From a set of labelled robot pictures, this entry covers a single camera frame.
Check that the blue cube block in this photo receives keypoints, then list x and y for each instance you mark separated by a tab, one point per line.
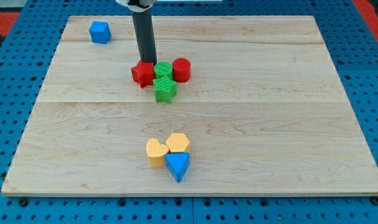
100	32

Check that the blue triangle block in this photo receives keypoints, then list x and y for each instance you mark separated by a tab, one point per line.
177	163

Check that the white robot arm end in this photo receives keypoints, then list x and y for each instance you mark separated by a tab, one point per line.
137	5

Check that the yellow heart block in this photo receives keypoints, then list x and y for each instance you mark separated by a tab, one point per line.
156	152

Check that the red cylinder block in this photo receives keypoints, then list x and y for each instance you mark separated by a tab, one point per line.
181	69

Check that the wooden board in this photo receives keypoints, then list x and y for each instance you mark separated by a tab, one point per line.
264	110

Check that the green cylinder block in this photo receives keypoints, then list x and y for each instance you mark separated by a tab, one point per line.
163	69

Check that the red star block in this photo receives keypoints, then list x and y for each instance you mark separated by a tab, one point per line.
143	73

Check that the green star block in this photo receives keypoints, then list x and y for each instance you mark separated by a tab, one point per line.
164	89

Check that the yellow hexagon block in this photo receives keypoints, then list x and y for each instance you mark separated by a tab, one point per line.
178	142

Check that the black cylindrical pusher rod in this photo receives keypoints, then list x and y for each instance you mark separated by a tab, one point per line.
143	25

